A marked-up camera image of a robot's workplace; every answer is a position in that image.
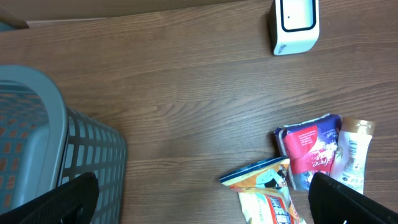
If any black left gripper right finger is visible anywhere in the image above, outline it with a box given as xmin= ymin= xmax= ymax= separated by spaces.
xmin=308 ymin=172 xmax=397 ymax=224

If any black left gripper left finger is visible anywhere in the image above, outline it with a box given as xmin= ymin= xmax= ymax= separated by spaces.
xmin=1 ymin=172 xmax=100 ymax=224

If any white tube gold cap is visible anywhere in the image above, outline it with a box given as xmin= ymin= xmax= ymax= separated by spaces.
xmin=330 ymin=117 xmax=375 ymax=194

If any red purple pad package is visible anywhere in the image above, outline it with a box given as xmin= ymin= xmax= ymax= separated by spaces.
xmin=274 ymin=114 xmax=341 ymax=191

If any yellow snack bag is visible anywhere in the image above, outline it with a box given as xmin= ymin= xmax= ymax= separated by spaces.
xmin=219 ymin=157 xmax=305 ymax=224

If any white barcode scanner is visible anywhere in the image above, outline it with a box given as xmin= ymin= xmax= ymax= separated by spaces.
xmin=268 ymin=0 xmax=320 ymax=56

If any grey plastic shopping basket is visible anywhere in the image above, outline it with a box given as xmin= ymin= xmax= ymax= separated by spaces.
xmin=1 ymin=65 xmax=127 ymax=223

